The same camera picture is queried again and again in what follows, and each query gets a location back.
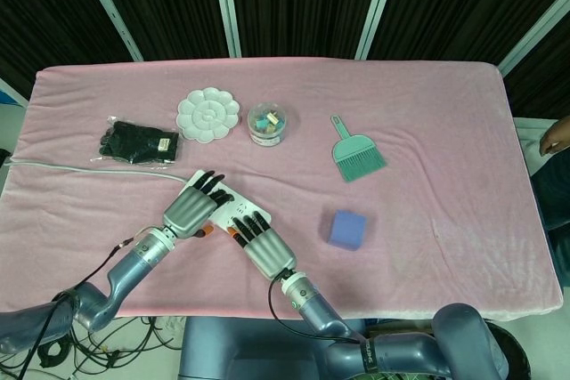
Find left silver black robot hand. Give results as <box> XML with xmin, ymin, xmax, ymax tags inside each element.
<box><xmin>160</xmin><ymin>169</ymin><xmax>235</xmax><ymax>240</ymax></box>

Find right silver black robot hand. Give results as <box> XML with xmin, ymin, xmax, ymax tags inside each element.
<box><xmin>226</xmin><ymin>210</ymin><xmax>298</xmax><ymax>281</ymax></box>

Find bystander bare hand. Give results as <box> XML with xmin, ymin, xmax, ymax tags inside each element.
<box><xmin>540</xmin><ymin>115</ymin><xmax>570</xmax><ymax>157</ymax></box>

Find white power strip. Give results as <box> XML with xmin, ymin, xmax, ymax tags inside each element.
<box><xmin>184</xmin><ymin>169</ymin><xmax>273</xmax><ymax>239</ymax></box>

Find purple foam cube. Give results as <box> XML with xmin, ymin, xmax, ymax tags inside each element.
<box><xmin>327</xmin><ymin>209</ymin><xmax>368</xmax><ymax>251</ymax></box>

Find black gloves in plastic bag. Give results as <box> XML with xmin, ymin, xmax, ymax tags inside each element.
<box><xmin>90</xmin><ymin>116</ymin><xmax>183</xmax><ymax>166</ymax></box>

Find white flower paint palette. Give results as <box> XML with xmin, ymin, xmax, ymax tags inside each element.
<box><xmin>176</xmin><ymin>88</ymin><xmax>241</xmax><ymax>144</ymax></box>

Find blue-grey robot torso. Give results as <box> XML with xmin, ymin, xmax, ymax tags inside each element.
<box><xmin>177</xmin><ymin>316</ymin><xmax>371</xmax><ymax>380</ymax></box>

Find pink table cloth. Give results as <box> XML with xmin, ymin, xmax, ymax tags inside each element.
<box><xmin>0</xmin><ymin>58</ymin><xmax>563</xmax><ymax>321</ymax></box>

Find clear jar of coloured clips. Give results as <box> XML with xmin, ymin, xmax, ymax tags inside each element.
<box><xmin>247</xmin><ymin>102</ymin><xmax>289</xmax><ymax>148</ymax></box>

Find teal mini brush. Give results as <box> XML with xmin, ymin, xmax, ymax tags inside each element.
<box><xmin>329</xmin><ymin>115</ymin><xmax>387</xmax><ymax>184</ymax></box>

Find black round bin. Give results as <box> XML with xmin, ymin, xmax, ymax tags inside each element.
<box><xmin>487</xmin><ymin>324</ymin><xmax>533</xmax><ymax>380</ymax></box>

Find black right hand cable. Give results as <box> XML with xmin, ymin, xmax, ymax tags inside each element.
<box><xmin>266</xmin><ymin>267</ymin><xmax>362</xmax><ymax>345</ymax></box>

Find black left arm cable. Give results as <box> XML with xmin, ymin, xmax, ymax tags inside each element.
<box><xmin>12</xmin><ymin>232</ymin><xmax>151</xmax><ymax>372</ymax></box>

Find pale partition frame post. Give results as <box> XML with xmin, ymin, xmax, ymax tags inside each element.
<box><xmin>354</xmin><ymin>0</ymin><xmax>404</xmax><ymax>61</ymax></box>
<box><xmin>497</xmin><ymin>0</ymin><xmax>570</xmax><ymax>78</ymax></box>
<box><xmin>0</xmin><ymin>77</ymin><xmax>28</xmax><ymax>109</ymax></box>
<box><xmin>70</xmin><ymin>0</ymin><xmax>144</xmax><ymax>62</ymax></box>
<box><xmin>209</xmin><ymin>0</ymin><xmax>243</xmax><ymax>60</ymax></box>

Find white cable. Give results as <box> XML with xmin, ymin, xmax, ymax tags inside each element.
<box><xmin>4</xmin><ymin>158</ymin><xmax>189</xmax><ymax>184</ymax></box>

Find black floor cable bundle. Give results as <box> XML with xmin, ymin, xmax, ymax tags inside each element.
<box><xmin>35</xmin><ymin>315</ymin><xmax>188</xmax><ymax>380</ymax></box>

